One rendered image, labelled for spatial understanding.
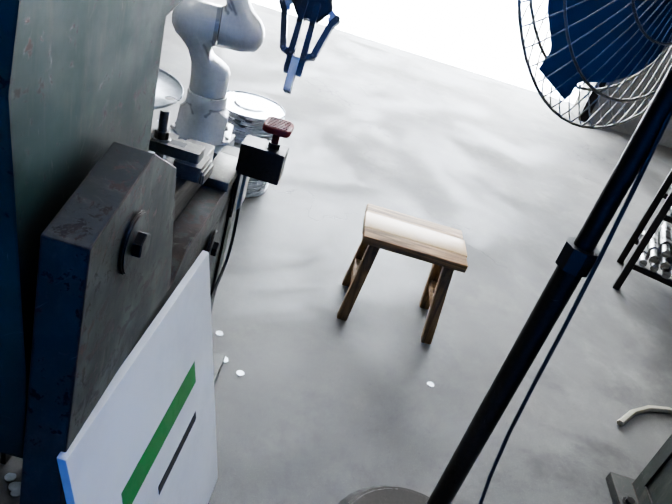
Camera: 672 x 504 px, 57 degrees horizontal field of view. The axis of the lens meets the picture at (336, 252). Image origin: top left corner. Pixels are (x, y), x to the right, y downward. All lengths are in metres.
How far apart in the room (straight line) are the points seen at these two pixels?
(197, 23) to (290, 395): 1.04
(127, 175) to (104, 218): 0.07
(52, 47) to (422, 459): 1.41
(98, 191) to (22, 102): 0.14
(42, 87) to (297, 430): 1.24
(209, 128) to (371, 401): 0.93
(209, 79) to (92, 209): 1.22
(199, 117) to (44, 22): 1.31
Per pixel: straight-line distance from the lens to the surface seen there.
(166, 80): 1.36
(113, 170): 0.73
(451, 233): 2.13
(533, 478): 1.90
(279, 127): 1.31
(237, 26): 1.83
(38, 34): 0.61
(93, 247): 0.65
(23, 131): 0.63
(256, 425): 1.67
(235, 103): 2.61
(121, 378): 0.90
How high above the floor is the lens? 1.22
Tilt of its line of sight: 30 degrees down
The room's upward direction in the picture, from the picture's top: 18 degrees clockwise
